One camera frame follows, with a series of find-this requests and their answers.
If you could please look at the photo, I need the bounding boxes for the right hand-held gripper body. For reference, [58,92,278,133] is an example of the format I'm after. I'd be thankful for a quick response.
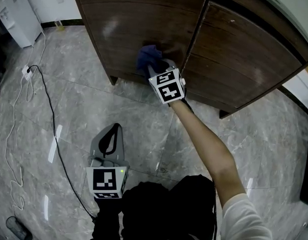
[148,67,187,106]

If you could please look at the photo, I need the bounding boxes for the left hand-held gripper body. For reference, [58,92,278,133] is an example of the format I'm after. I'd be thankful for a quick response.
[85,157,131,200]

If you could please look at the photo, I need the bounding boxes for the blue cloth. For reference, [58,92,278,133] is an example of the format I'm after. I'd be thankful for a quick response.
[136,44,163,76]

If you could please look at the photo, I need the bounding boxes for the person's left forearm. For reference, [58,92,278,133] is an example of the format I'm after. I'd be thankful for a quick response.
[91,196,125,240]

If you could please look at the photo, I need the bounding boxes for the person's right forearm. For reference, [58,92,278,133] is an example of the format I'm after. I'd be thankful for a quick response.
[169,99,247,208]

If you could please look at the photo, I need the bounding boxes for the dark wooden vanity cabinet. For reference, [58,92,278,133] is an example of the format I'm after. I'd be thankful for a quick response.
[70,0,308,120]

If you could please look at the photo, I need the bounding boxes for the black trousers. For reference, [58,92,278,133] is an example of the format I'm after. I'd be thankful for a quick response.
[119,174,218,240]

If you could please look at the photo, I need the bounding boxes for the black mesh bin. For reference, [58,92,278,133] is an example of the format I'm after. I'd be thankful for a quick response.
[6,215,34,240]

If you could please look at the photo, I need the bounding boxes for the white power strip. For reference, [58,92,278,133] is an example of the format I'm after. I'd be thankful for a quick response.
[21,64,35,82]

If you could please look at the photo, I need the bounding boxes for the small yellow-green object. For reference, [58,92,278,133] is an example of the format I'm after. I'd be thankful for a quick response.
[54,19,65,33]

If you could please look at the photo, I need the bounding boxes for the white raised ledge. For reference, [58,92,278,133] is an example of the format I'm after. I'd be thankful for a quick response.
[281,68,308,115]

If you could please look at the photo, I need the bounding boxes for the white water dispenser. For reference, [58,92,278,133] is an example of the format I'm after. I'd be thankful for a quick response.
[0,0,43,50]

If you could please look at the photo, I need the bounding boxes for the white printed t-shirt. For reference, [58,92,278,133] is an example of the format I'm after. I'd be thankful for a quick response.
[219,192,273,240]

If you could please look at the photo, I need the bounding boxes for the black floor cable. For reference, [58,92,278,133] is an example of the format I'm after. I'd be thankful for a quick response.
[28,64,97,219]

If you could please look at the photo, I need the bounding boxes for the white cable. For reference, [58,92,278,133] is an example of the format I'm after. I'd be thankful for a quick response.
[4,28,49,210]

